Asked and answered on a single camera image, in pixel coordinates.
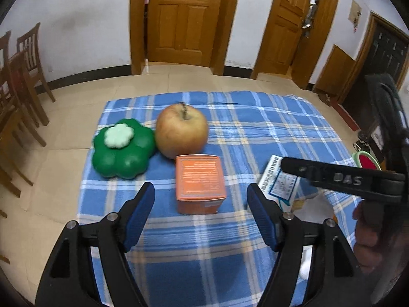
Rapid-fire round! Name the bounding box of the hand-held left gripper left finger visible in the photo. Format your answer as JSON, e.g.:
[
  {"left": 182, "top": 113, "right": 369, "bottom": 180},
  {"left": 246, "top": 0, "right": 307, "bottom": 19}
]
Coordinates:
[{"left": 35, "top": 182, "right": 156, "bottom": 307}]

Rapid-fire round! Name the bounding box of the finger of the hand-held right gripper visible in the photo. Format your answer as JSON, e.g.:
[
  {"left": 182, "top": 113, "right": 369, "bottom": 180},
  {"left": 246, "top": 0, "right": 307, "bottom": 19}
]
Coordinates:
[{"left": 280, "top": 157, "right": 406, "bottom": 204}]

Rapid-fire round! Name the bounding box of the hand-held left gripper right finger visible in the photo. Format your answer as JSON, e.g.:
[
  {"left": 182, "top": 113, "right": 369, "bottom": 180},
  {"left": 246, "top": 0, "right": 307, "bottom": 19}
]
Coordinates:
[{"left": 246, "top": 183, "right": 368, "bottom": 307}]

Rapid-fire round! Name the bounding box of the blue and white paper packet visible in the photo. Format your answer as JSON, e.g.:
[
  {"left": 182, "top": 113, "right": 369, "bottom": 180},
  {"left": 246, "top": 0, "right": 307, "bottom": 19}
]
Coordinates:
[{"left": 258, "top": 154, "right": 301, "bottom": 207}]

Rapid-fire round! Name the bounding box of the orange cardboard box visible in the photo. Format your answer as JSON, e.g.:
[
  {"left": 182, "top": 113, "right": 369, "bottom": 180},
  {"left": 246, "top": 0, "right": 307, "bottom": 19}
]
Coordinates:
[{"left": 175, "top": 154, "right": 227, "bottom": 215}]

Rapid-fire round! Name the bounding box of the person's right hand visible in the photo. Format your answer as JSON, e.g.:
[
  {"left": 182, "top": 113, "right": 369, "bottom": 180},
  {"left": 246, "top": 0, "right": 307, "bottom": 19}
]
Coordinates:
[{"left": 352, "top": 202, "right": 384, "bottom": 274}]

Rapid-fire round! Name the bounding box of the red stool with green rim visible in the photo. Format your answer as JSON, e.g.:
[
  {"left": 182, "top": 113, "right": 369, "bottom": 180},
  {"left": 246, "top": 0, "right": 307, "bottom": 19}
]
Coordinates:
[{"left": 351, "top": 150, "right": 381, "bottom": 171}]

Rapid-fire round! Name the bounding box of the white crumpled paper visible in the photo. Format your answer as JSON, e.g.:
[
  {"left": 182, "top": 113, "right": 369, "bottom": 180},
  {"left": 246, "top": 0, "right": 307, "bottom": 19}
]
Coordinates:
[{"left": 289, "top": 192, "right": 336, "bottom": 282}]

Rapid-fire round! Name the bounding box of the green clover-shaped container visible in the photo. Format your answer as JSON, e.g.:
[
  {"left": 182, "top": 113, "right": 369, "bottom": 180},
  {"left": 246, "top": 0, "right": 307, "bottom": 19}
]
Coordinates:
[{"left": 92, "top": 118, "right": 156, "bottom": 179}]

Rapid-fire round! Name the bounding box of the red-yellow apple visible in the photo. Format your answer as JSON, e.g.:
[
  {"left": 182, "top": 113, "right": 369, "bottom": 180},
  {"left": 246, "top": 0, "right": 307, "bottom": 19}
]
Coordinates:
[{"left": 155, "top": 102, "right": 209, "bottom": 160}]

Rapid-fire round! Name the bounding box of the dark metal door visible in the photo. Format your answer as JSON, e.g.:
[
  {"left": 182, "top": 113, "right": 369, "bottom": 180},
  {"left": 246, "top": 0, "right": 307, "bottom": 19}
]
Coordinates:
[{"left": 340, "top": 11, "right": 409, "bottom": 131}]

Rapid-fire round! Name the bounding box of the blue plaid blanket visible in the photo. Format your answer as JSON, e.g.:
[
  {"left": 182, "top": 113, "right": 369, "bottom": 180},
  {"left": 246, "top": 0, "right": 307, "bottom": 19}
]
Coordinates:
[{"left": 76, "top": 91, "right": 363, "bottom": 307}]

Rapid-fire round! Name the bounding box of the wooden chair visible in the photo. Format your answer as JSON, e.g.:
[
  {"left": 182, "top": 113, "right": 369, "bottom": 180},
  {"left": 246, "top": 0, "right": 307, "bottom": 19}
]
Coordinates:
[
  {"left": 0, "top": 31, "right": 49, "bottom": 148},
  {"left": 17, "top": 22, "right": 56, "bottom": 103},
  {"left": 0, "top": 67, "right": 34, "bottom": 199}
]

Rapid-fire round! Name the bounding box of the wooden panel door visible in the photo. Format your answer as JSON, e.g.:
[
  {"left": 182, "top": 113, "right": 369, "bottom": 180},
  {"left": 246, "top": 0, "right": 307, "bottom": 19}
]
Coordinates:
[
  {"left": 147, "top": 0, "right": 227, "bottom": 68},
  {"left": 254, "top": 0, "right": 315, "bottom": 79}
]

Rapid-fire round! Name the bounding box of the wooden wall panel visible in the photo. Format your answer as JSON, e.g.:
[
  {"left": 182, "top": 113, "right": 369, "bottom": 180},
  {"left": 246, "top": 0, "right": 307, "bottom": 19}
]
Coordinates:
[{"left": 315, "top": 45, "right": 357, "bottom": 98}]

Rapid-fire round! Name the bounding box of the wooden door frame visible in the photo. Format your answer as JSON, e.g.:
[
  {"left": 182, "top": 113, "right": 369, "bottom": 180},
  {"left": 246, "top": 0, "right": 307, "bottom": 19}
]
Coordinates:
[
  {"left": 291, "top": 0, "right": 342, "bottom": 90},
  {"left": 129, "top": 0, "right": 243, "bottom": 76}
]

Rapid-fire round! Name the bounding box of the beige wall paper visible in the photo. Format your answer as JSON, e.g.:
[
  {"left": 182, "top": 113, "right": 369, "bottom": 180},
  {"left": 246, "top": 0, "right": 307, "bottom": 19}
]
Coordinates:
[{"left": 348, "top": 0, "right": 362, "bottom": 33}]

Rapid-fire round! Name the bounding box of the metal door handle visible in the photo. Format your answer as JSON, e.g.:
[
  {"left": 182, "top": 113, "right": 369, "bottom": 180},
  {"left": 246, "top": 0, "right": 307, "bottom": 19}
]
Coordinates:
[{"left": 300, "top": 17, "right": 313, "bottom": 37}]

